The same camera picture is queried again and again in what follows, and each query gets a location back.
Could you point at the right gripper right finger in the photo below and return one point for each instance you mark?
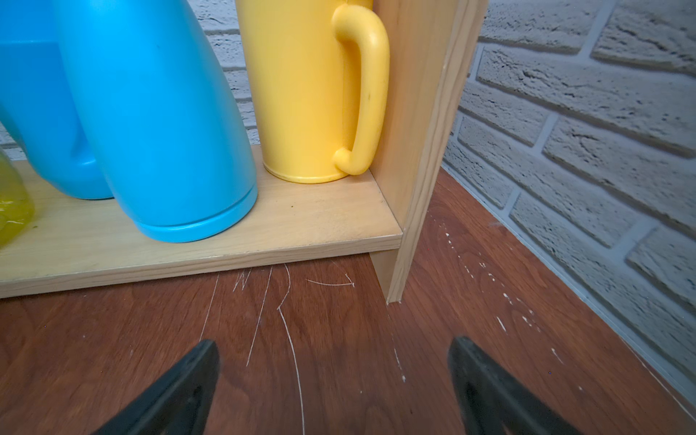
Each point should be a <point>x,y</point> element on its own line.
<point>492,401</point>

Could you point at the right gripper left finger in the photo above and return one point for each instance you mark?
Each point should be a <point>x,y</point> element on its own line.
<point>178,402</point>

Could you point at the yellow transparent spray bottle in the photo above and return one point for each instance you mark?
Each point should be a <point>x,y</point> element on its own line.
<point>17,206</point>

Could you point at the small blue spray bottle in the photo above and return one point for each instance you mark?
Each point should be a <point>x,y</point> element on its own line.
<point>159,115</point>

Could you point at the blue pressure sprayer black handle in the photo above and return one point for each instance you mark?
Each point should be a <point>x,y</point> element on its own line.
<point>37,107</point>

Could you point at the yellow watering can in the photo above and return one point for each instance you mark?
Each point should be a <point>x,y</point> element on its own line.
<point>319,76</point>

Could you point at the wooden shelf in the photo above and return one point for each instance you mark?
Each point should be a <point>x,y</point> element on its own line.
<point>76,243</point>

